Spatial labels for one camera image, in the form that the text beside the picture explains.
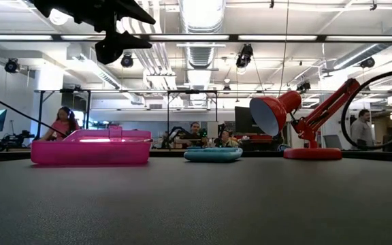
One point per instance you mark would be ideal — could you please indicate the black ceiling spotlight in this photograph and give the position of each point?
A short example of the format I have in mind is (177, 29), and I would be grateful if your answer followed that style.
(11, 65)
(127, 60)
(367, 62)
(244, 56)

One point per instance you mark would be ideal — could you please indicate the light blue calculator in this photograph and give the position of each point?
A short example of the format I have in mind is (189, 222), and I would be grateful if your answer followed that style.
(213, 155)

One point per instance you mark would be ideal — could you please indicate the person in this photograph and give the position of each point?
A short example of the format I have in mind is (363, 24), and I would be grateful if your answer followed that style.
(228, 140)
(362, 131)
(61, 124)
(194, 134)

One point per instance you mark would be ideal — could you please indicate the silver ventilation duct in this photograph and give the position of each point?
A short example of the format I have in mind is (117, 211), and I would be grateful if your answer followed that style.
(201, 54)

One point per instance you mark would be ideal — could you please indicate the black background monitor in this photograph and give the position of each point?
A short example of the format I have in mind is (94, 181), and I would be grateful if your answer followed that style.
(243, 119)

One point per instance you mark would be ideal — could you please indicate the red desk lamp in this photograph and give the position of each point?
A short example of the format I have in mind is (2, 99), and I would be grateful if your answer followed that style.
(271, 112)

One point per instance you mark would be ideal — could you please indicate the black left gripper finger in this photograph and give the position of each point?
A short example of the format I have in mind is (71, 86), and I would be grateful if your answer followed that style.
(133, 12)
(117, 46)

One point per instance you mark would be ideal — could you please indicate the overhead light bar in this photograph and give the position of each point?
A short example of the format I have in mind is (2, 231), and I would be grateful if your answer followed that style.
(196, 37)

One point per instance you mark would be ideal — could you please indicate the pink plastic pencil case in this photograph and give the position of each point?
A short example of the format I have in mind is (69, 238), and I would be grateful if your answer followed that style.
(90, 153)

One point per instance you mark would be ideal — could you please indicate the black metal rack frame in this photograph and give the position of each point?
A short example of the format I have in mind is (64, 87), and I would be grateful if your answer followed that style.
(168, 115)

